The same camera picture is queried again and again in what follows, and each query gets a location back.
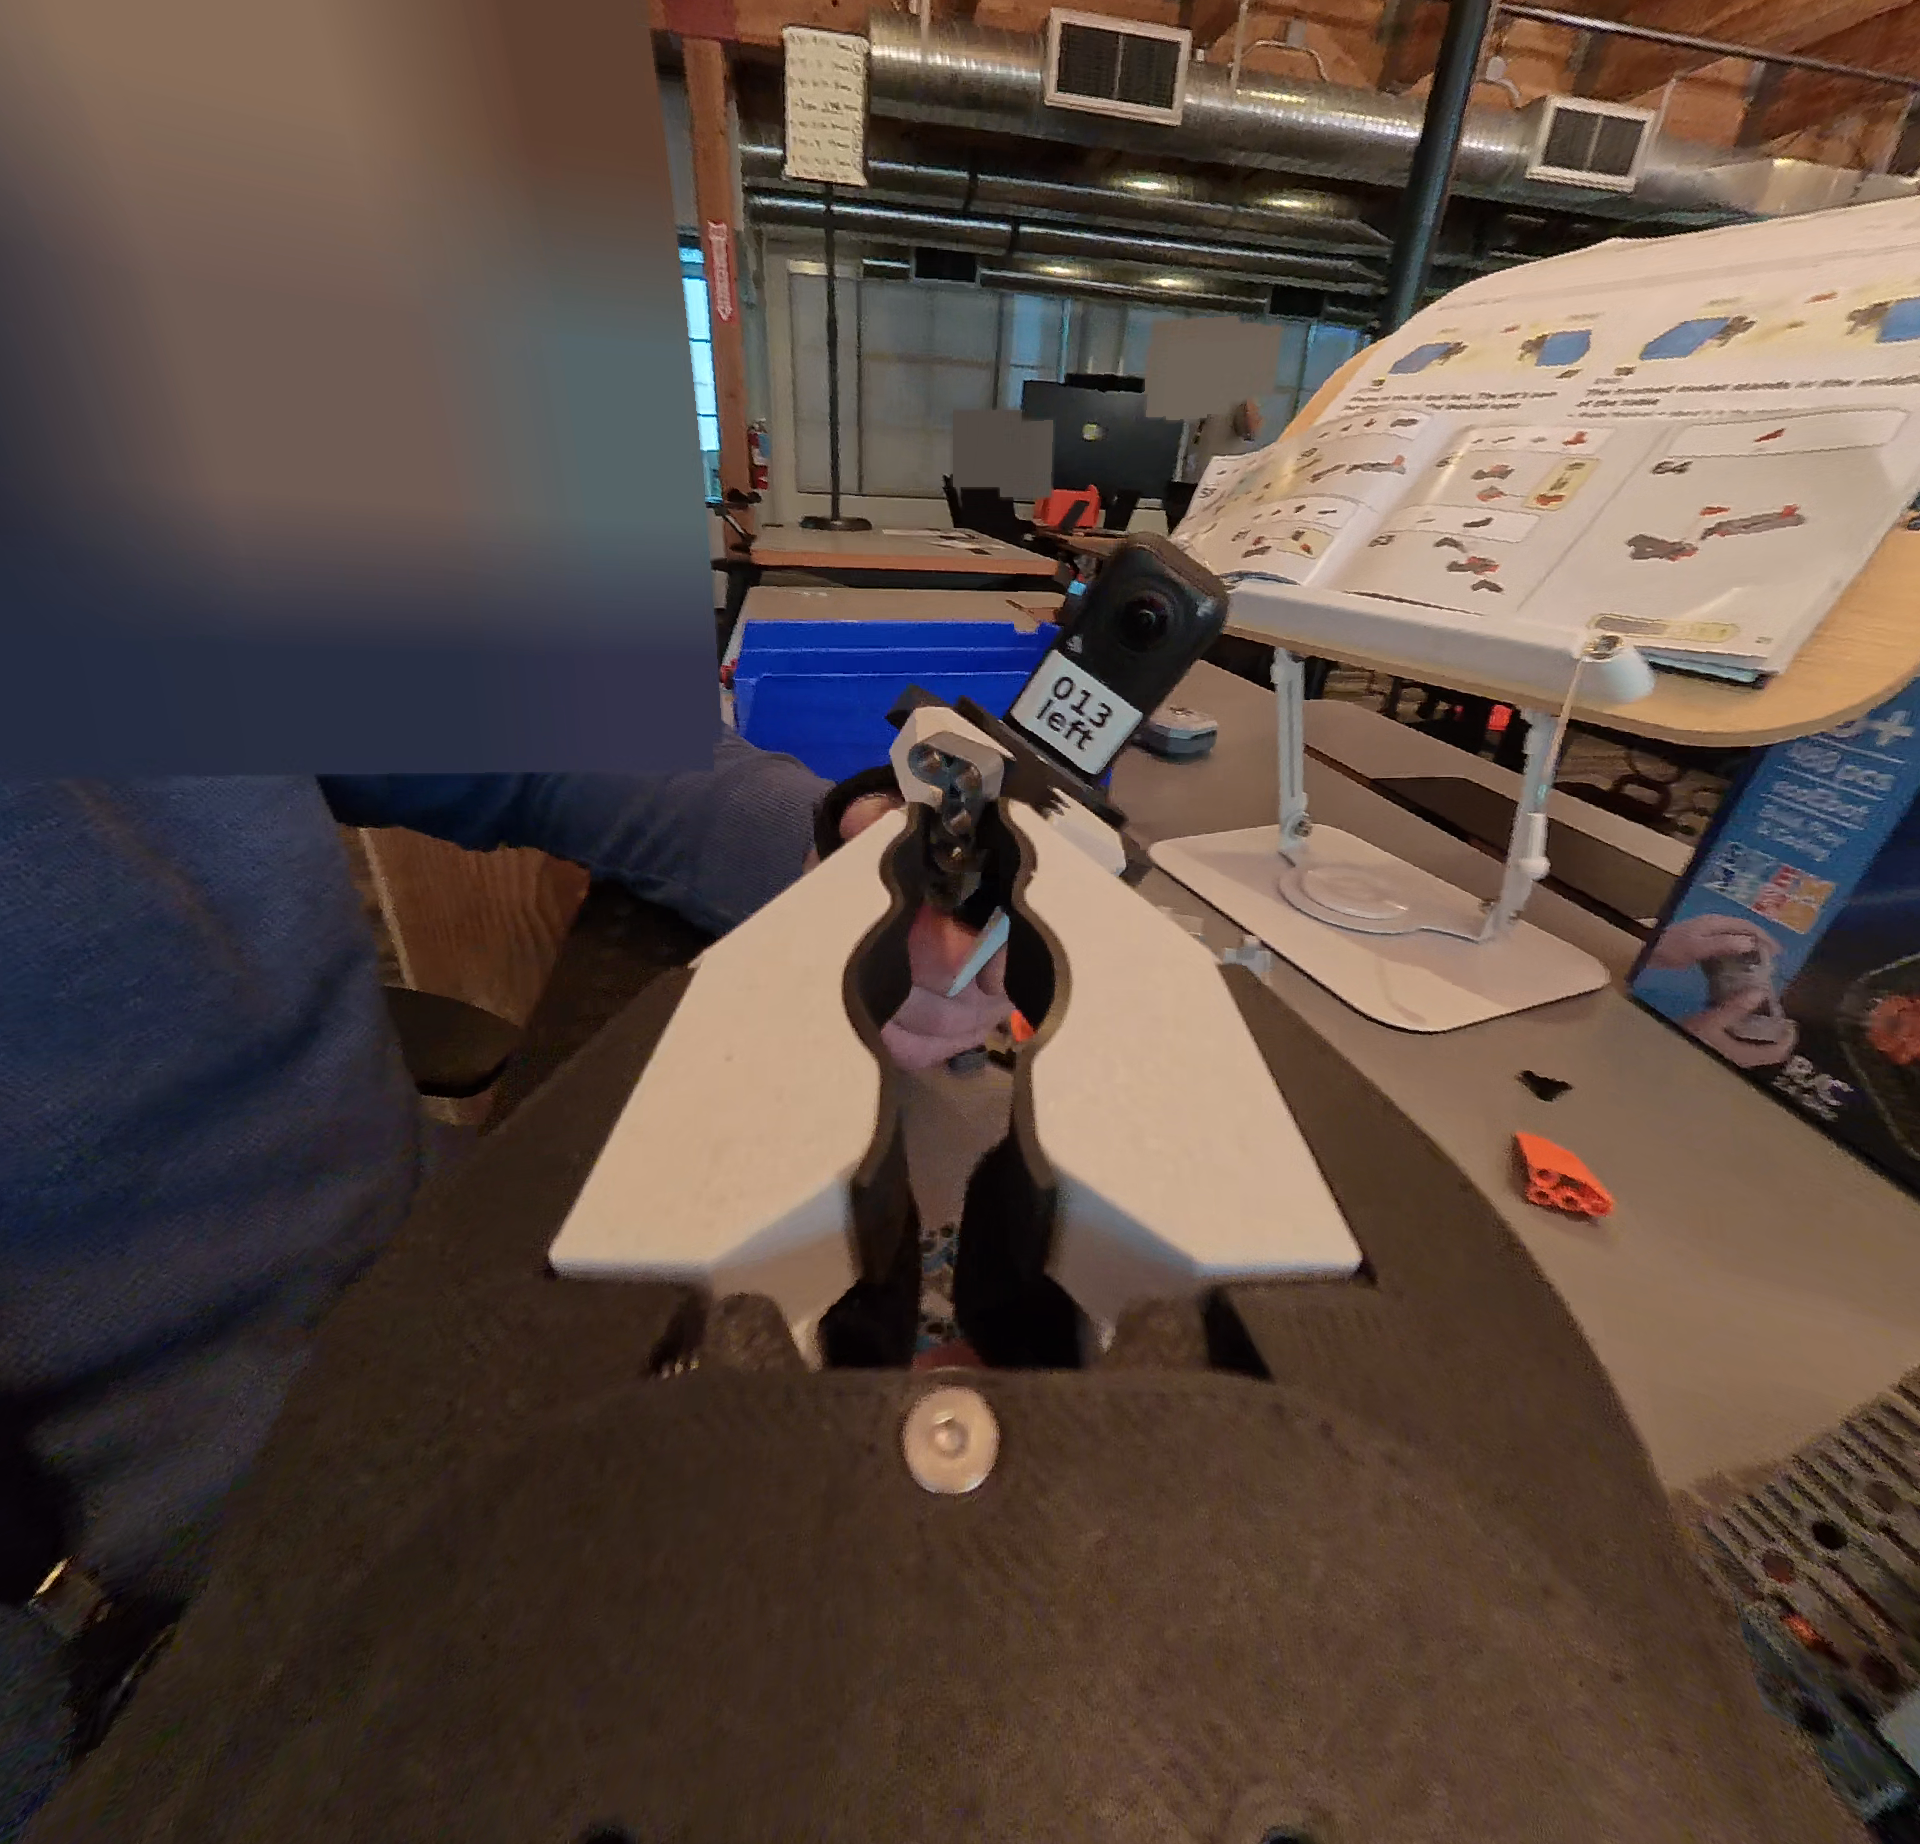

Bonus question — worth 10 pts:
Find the black ceiling pole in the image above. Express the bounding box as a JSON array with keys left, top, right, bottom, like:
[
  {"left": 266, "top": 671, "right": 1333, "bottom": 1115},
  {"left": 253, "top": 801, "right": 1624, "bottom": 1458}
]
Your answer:
[{"left": 1380, "top": 0, "right": 1518, "bottom": 332}]

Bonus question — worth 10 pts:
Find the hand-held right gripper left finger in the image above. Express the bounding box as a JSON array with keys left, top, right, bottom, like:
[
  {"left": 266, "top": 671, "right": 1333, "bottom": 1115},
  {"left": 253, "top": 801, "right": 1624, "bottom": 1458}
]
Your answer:
[{"left": 549, "top": 799, "right": 924, "bottom": 1295}]

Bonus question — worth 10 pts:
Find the dark blue robot kit box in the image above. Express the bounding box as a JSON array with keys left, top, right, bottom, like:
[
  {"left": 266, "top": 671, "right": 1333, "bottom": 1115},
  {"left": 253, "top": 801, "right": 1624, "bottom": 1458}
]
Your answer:
[{"left": 1627, "top": 674, "right": 1920, "bottom": 1193}]

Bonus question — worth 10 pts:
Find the grey tracked toy robot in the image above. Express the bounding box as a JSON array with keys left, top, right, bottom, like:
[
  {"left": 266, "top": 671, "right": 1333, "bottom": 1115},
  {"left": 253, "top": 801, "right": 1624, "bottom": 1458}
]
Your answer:
[{"left": 1695, "top": 1371, "right": 1920, "bottom": 1844}]

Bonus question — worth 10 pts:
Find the person's left forearm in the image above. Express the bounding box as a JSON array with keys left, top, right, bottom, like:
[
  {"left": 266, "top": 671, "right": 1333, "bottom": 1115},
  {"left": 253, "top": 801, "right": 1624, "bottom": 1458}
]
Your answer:
[{"left": 321, "top": 734, "right": 833, "bottom": 934}]

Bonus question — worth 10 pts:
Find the white instruction booklet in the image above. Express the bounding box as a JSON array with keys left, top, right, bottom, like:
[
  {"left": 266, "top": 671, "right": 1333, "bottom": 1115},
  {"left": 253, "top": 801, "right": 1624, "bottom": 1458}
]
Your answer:
[{"left": 1169, "top": 202, "right": 1920, "bottom": 678}]

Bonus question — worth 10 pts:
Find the grey orange brick assembly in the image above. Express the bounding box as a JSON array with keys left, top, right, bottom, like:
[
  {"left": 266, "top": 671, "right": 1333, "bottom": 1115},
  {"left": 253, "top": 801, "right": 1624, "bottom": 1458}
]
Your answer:
[{"left": 914, "top": 751, "right": 999, "bottom": 917}]

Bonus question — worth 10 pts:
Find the orange wedge brick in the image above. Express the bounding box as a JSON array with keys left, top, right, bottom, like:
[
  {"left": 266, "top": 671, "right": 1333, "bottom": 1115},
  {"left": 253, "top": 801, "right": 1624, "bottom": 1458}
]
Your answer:
[{"left": 1512, "top": 1132, "right": 1620, "bottom": 1220}]

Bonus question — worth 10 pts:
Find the blue plastic bin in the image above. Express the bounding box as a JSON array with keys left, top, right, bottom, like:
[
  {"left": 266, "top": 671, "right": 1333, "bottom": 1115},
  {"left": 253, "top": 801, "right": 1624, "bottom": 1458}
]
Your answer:
[{"left": 725, "top": 591, "right": 1082, "bottom": 789}]

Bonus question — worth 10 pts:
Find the white air vent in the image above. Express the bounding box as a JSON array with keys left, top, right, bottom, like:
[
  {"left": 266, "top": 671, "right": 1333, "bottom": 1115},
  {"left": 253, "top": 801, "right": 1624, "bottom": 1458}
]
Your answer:
[
  {"left": 1527, "top": 92, "right": 1656, "bottom": 197},
  {"left": 1041, "top": 6, "right": 1193, "bottom": 128}
]

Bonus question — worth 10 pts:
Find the person's left hand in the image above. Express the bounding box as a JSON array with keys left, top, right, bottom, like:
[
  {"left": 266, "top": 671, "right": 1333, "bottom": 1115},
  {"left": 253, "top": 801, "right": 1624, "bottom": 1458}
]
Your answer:
[{"left": 878, "top": 907, "right": 1040, "bottom": 1076}]

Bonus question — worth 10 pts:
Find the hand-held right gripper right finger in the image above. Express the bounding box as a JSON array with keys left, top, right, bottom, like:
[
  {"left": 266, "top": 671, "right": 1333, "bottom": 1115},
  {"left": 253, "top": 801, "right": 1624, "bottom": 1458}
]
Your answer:
[{"left": 987, "top": 794, "right": 1367, "bottom": 1292}]

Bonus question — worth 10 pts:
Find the white paper sign on stand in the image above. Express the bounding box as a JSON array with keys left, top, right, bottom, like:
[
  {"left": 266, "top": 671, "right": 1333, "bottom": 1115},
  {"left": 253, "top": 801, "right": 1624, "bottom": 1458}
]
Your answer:
[{"left": 783, "top": 26, "right": 874, "bottom": 533}]

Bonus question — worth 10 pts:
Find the person's blue sweater torso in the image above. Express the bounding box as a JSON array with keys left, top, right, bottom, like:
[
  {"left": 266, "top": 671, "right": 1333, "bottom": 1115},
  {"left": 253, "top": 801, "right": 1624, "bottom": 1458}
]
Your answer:
[{"left": 0, "top": 776, "right": 428, "bottom": 1726}]

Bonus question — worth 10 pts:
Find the black monitor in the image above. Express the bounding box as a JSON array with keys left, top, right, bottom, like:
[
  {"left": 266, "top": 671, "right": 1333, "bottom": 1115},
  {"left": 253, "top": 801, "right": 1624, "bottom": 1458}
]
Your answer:
[{"left": 1020, "top": 377, "right": 1187, "bottom": 494}]

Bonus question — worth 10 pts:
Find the silver ventilation duct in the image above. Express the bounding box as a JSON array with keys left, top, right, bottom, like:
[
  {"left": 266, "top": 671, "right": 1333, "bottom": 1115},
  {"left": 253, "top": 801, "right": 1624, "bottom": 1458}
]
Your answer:
[{"left": 870, "top": 15, "right": 1920, "bottom": 227}]

